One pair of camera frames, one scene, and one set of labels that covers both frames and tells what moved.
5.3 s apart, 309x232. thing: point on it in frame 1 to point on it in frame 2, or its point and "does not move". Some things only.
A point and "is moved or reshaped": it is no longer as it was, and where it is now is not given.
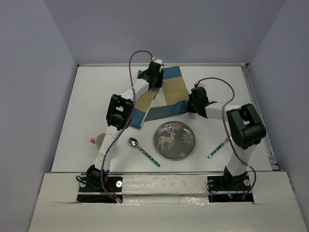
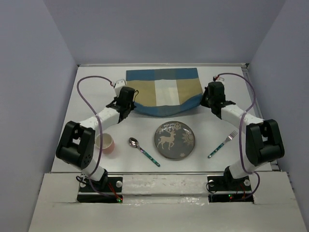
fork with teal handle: x=221 y=144 does not move
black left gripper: x=159 y=83 to x=132 y=106
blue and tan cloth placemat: x=176 y=97 is moved or reshaped
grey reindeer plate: x=174 y=139 does not move
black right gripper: x=189 y=107 to x=203 y=101
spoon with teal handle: x=134 y=143 does not move
